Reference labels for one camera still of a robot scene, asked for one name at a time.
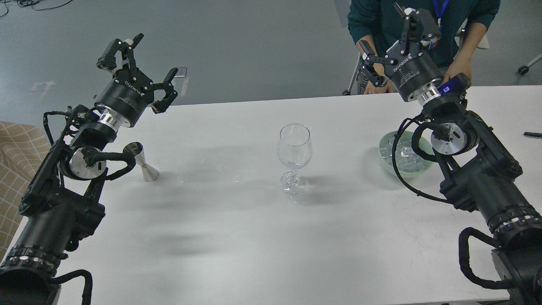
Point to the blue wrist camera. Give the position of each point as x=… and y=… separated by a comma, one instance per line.
x=457, y=85

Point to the clear wine glass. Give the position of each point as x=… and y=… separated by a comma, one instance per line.
x=294, y=151

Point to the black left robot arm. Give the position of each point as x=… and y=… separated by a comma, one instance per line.
x=62, y=201

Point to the white office chair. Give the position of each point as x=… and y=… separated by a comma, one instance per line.
x=462, y=63

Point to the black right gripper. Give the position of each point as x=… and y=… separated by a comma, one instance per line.
x=408, y=66

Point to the beige checkered sofa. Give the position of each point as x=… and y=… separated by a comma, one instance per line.
x=22, y=150

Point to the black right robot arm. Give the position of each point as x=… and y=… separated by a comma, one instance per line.
x=479, y=176

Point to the black pen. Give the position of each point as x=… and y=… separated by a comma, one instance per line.
x=533, y=135

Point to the green bowl of ice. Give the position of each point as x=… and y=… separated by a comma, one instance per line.
x=409, y=164

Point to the steel double jigger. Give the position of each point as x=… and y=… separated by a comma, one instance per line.
x=136, y=149

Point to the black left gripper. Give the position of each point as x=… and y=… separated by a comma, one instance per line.
x=122, y=103

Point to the person in teal shirt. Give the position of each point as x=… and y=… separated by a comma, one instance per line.
x=379, y=23

